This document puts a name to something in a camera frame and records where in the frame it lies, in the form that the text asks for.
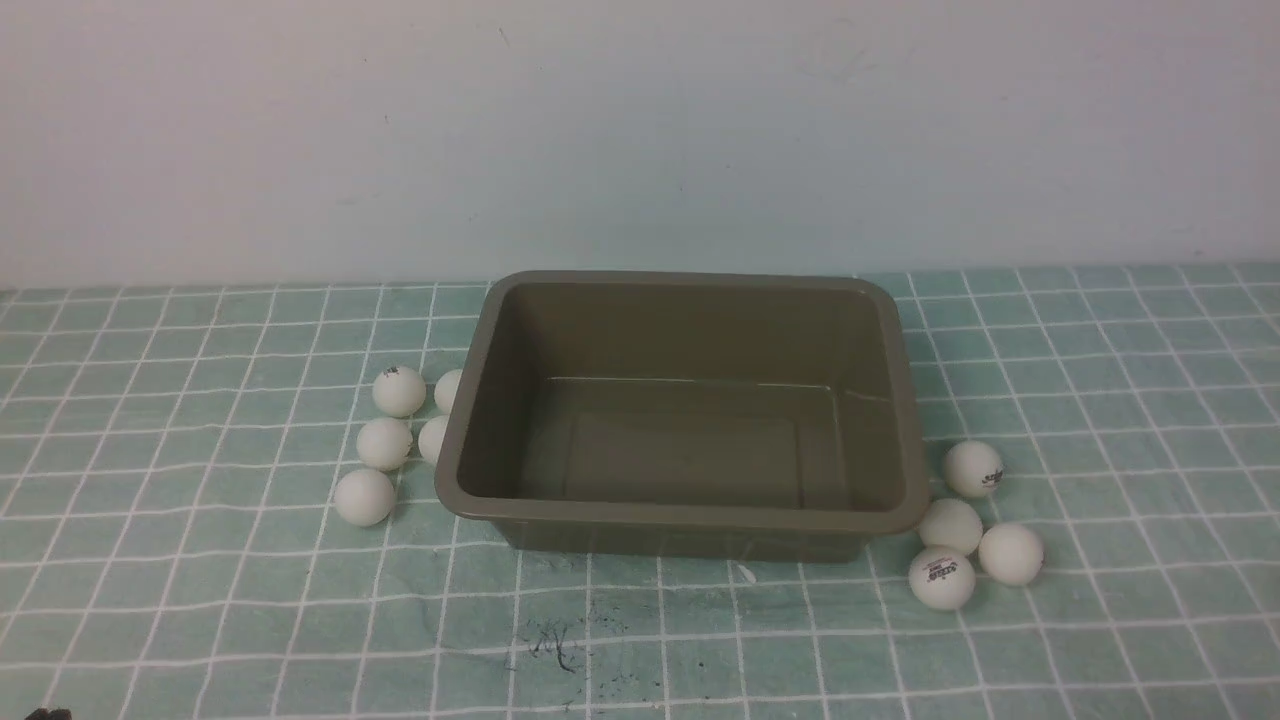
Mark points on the olive plastic bin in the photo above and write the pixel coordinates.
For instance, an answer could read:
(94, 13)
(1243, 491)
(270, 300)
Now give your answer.
(729, 416)

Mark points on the white ball with logo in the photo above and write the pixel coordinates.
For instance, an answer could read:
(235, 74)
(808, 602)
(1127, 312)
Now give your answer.
(973, 469)

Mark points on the white ball printed logo front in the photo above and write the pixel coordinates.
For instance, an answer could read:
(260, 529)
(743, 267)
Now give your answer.
(942, 578)

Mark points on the green grid tablecloth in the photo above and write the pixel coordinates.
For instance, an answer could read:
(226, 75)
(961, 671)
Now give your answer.
(168, 548)

